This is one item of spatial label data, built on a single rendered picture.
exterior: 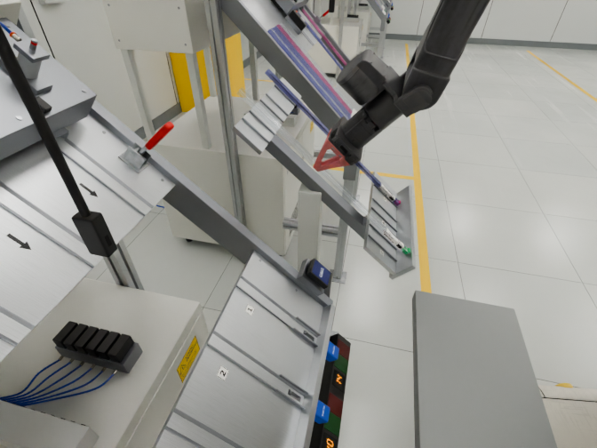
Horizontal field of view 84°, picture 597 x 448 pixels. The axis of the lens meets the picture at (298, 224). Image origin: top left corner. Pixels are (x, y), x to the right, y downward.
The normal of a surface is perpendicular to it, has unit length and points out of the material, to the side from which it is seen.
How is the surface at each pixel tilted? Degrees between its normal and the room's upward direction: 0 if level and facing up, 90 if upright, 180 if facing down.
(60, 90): 43
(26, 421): 0
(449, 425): 0
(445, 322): 0
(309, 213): 90
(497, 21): 90
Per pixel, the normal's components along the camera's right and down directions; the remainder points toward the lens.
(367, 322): 0.01, -0.78
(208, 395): 0.67, -0.47
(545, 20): -0.23, 0.61
